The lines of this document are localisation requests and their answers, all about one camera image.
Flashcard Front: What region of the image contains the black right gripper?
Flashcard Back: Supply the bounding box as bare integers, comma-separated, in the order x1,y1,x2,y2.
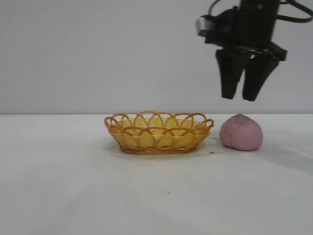
204,0,288,101

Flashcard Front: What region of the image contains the pink peach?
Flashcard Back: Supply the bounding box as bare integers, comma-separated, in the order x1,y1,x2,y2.
219,114,264,151

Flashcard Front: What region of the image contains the yellow woven plastic basket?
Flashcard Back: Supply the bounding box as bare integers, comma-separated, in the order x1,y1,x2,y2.
104,110,215,155

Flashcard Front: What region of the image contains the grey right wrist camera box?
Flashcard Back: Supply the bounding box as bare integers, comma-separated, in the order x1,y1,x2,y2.
195,15,217,37

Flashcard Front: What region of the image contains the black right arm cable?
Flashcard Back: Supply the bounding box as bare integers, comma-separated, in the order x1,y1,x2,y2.
207,0,313,24

